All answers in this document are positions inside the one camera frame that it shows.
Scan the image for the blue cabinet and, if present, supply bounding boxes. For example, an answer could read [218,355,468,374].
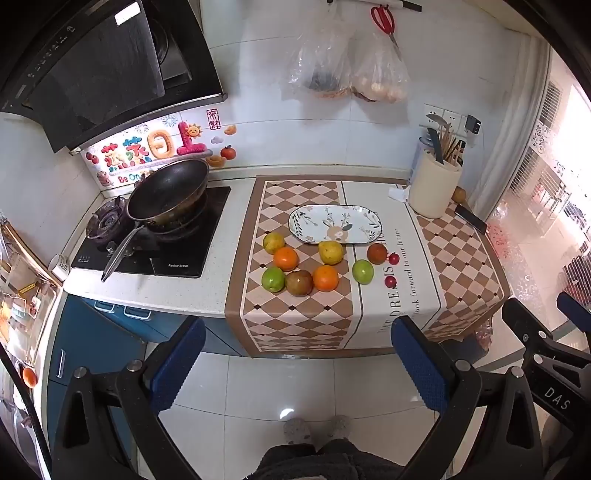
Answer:
[46,295,245,462]

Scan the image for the black gas stove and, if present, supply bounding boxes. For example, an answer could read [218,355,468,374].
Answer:
[70,185,232,278]

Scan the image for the clear plastic bag pale contents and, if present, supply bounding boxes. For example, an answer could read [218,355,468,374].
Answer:
[351,32,411,103]

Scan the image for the window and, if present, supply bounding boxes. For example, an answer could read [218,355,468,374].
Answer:
[489,78,591,301]

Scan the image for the white curtain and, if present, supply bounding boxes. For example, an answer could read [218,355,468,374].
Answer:
[466,37,551,217]

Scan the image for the floral oval plate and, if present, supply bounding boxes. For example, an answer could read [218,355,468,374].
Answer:
[288,204,385,245]

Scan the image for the clear plastic bag dark contents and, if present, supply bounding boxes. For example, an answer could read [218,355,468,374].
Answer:
[284,9,354,100]

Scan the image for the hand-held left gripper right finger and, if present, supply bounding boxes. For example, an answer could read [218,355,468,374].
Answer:
[390,316,543,480]

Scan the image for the cream utensil holder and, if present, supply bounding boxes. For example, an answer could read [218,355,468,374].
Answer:
[408,150,463,219]

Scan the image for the green lime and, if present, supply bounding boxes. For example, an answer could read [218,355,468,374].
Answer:
[261,267,286,293]
[352,259,375,284]

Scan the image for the grey slipper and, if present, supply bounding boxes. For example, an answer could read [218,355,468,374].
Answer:
[318,414,352,446]
[283,418,315,446]

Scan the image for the red scissors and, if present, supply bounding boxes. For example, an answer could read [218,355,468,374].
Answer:
[370,4,402,61]

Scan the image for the black-handled knife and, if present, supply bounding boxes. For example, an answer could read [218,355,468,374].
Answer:
[427,128,445,165]

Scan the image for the grey spray can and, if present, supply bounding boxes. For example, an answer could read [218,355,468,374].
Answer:
[412,137,435,180]

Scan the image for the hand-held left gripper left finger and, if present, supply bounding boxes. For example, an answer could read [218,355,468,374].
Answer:
[53,316,206,480]

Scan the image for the brown-red apple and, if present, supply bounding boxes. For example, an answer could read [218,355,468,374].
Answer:
[285,270,315,297]

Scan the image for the colourful wall sticker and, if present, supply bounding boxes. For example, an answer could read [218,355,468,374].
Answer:
[84,108,238,188]

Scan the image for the checkered table mat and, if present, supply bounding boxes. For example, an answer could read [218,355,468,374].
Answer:
[225,175,511,358]

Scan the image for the black range hood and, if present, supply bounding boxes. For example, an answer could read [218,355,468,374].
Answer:
[0,0,228,154]

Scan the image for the bundle of chopsticks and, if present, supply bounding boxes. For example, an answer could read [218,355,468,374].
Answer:
[441,124,466,166]

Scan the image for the yellow lemon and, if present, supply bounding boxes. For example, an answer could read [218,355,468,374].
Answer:
[318,240,345,266]

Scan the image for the orange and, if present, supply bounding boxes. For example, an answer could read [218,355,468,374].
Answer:
[312,265,340,292]
[273,246,299,271]

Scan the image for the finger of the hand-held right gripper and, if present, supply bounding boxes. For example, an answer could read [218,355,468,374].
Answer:
[556,292,591,329]
[502,299,563,352]

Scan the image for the black wok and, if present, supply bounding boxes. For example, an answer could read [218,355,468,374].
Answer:
[100,158,211,283]

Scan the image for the white wall socket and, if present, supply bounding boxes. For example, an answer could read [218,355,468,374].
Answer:
[424,104,466,136]

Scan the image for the person's legs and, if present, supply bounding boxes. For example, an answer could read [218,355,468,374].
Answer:
[256,438,411,480]

